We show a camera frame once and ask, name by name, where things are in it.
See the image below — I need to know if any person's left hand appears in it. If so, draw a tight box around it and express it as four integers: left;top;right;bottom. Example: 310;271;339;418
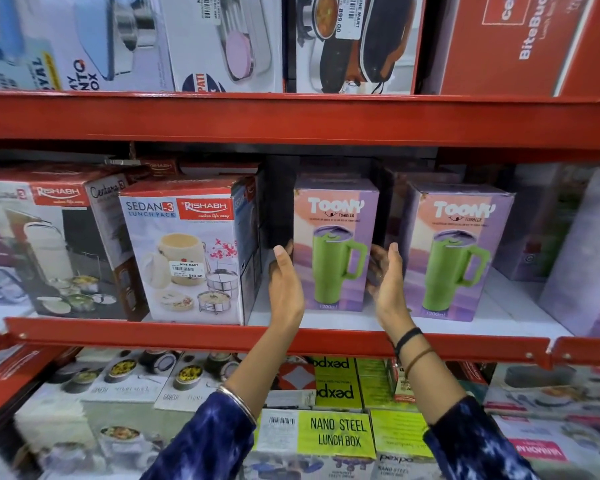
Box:
267;240;306;332

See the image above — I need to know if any red white patterned box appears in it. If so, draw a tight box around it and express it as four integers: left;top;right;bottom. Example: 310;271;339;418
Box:
277;357;317;393

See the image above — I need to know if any white food container carton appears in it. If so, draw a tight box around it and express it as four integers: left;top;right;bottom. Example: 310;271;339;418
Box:
13;395;183;480

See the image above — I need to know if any blue lunch box carton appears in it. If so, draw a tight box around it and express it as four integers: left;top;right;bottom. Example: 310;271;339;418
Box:
0;0;177;92

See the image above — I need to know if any yellow label steel lunch carton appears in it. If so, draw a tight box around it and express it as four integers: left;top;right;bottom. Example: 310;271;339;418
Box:
242;408;379;480

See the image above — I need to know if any red metal shelf rack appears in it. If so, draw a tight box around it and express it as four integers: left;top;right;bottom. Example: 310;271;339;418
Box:
0;90;600;430

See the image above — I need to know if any black wrist band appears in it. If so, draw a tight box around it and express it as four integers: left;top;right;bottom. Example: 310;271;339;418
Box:
394;327;425;359

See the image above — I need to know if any red-top carton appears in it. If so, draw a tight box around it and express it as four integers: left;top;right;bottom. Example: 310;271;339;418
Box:
130;156;182;179

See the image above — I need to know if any red-top white carrier box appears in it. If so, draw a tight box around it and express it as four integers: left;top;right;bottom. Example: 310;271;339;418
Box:
0;166;150;321

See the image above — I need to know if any white carton with grey print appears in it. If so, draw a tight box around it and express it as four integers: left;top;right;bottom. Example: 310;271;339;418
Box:
481;364;600;421

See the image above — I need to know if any person's left forearm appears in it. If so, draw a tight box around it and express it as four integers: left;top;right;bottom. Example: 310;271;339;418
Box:
141;317;306;480

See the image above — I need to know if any person's right forearm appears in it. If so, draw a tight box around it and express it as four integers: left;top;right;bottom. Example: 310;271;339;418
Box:
389;325;541;480

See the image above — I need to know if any large red carton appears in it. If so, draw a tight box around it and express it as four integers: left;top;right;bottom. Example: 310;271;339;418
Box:
422;0;597;98
555;0;600;99

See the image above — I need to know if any plain purple box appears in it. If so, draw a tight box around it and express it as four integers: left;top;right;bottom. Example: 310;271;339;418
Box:
537;167;600;339
492;164;588;283

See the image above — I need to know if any yellow-green lunch box carton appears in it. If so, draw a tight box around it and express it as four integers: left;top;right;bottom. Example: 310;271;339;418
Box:
314;382;365;411
312;356;360;384
369;408;448;480

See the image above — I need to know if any white carton with pink label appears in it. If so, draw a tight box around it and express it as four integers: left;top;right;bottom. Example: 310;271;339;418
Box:
492;414;600;480

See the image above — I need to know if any white pink lunch box carton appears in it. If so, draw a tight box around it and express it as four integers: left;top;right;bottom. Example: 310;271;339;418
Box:
159;0;285;94

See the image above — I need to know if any black orange lunch bag carton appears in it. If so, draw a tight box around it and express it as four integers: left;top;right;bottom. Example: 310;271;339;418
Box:
295;0;427;95

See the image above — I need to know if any purple box behind tumbler boxes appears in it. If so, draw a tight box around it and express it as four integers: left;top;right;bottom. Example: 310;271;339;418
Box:
382;165;463;240

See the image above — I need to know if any purple green tumbler box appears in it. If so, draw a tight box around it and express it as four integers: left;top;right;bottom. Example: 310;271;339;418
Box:
399;182;516;323
293;177;381;313

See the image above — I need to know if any white floral lunch carrier box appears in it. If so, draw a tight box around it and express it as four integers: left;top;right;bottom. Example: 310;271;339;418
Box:
118;176;263;326

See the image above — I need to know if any small red box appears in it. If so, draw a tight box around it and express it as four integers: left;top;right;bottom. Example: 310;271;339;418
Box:
387;359;417;403

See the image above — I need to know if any brown wrist band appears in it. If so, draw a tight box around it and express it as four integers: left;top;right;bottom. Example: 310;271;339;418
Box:
403;348;435;379

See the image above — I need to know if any silver bangle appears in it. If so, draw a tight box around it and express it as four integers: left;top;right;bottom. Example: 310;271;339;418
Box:
216;385;258;428

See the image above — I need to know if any person's right hand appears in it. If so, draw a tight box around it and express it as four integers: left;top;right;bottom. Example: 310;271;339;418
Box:
367;242;417;340

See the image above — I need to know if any white steel containers carton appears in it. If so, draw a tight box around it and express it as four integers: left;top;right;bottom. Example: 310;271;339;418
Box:
55;348;182;403
154;351;242;413

